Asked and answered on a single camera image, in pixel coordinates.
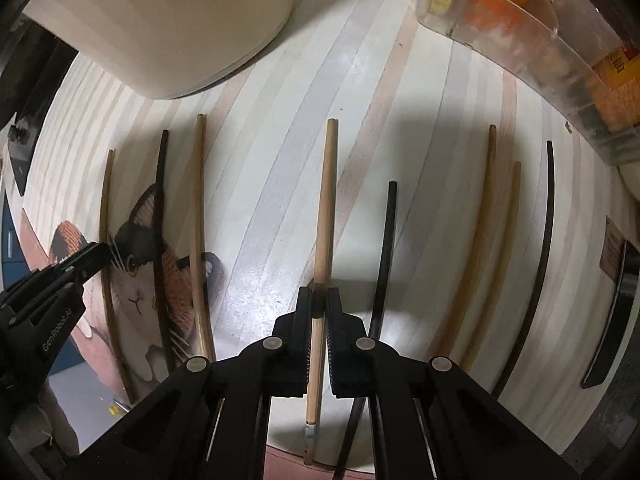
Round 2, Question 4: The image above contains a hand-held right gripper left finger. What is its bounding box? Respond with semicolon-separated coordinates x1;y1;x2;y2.
75;286;322;480

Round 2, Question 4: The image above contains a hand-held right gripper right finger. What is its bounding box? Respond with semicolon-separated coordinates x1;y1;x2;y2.
324;286;587;480

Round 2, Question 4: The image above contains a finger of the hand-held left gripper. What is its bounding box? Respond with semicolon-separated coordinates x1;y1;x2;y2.
27;241;117;292

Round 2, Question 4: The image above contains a thin light wooden chopstick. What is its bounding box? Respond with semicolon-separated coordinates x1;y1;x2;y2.
98;148;137;403

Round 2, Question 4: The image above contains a black chopstick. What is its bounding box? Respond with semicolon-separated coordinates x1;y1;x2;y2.
331;181;399;480
151;130;178;373
491;140;556;397

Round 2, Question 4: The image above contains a cream ribbed utensil holder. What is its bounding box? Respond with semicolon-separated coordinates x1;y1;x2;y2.
22;0;293;101

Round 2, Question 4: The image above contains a blue cabinet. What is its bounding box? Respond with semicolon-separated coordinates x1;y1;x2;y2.
0;192;108;376

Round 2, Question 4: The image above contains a striped cat print mat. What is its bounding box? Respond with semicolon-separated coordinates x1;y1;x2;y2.
20;0;621;476

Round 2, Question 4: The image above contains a dark flat object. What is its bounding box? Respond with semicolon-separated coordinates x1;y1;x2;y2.
580;240;640;391

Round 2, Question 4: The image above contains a clear plastic organizer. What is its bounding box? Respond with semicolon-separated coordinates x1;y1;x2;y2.
416;0;640;166

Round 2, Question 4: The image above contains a yellow and orange packet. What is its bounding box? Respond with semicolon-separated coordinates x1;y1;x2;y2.
590;45;640;131

